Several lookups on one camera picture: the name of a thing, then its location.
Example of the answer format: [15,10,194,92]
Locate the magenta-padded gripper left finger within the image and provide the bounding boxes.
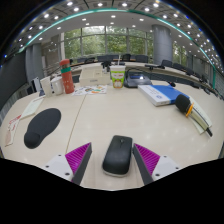
[43,142,93,186]

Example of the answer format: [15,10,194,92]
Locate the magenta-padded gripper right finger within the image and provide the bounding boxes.
[132,143,183,186]

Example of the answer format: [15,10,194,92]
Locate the black computer mouse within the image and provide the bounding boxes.
[101,134,134,178]

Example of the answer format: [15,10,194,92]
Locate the black mouse pad with wrist rest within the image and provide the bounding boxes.
[23,107,62,150]

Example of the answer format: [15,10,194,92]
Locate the cream paper sheet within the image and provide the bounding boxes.
[19,95,45,120]

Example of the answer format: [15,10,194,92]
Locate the colourful printed leaflet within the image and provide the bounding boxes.
[71,84,108,97]

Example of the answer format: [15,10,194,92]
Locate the white notebook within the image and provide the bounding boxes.
[186,96,213,135]

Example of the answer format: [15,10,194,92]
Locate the white lidded mug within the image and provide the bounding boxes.
[50,76,65,96]

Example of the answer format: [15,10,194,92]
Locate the white paper cup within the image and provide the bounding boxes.
[40,76,54,98]

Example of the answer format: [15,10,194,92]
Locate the dark desk microphone unit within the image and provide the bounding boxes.
[123,68,153,89]

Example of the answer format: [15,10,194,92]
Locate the red thermos bottle green band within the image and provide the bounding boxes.
[59,58,75,95]

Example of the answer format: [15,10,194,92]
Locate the white cardboard box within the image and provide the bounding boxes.
[78,68,111,88]

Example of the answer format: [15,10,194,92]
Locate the green printed paper cup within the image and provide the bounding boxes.
[109,54,127,89]

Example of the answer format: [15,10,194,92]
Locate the dark conference chairs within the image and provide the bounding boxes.
[76,53,214,98]

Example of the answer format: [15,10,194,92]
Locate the ceiling lights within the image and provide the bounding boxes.
[3,0,221,68]

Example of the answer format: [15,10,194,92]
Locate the black microphone yellow ring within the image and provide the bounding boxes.
[174,93,214,138]

